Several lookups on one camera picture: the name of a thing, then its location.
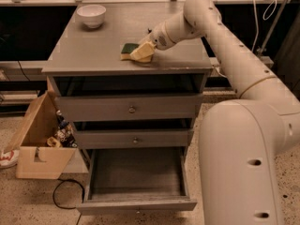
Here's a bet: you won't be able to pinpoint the white ceramic bowl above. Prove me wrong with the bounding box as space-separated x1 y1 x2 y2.
77 5 106 28

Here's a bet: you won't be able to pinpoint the grey wooden drawer cabinet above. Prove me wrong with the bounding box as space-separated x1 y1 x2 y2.
43 3 212 135

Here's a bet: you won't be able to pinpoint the metal stand pole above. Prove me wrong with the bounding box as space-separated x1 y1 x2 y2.
256 0 292 57

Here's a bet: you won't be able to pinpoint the red and white shoe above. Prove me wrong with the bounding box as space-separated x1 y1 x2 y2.
0 150 19 169

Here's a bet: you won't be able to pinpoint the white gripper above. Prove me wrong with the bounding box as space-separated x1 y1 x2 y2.
130 16 188 61

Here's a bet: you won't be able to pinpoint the items inside cardboard box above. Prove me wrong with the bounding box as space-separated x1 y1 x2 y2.
46 110 78 148

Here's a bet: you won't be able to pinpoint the grey middle drawer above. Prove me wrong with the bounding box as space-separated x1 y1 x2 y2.
74 128 193 149

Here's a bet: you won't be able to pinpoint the open cardboard box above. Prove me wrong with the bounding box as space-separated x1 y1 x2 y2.
3 91 78 181

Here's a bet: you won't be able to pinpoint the grey top drawer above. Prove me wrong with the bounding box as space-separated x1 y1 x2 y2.
55 95 202 122

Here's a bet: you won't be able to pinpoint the grey open bottom drawer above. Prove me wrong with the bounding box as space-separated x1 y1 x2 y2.
77 147 197 216

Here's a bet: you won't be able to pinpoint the green and yellow sponge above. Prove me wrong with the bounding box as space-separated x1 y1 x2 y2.
120 43 152 63

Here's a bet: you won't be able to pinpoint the dark grey cabinet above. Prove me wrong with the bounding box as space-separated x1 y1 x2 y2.
276 11 300 98

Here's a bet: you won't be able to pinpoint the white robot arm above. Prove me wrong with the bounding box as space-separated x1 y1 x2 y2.
130 0 300 225

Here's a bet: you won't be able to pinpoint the black floor cable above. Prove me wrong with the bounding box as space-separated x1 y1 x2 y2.
52 178 86 225

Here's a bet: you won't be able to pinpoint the white hanging cable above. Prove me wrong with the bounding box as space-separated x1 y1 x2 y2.
248 0 290 53

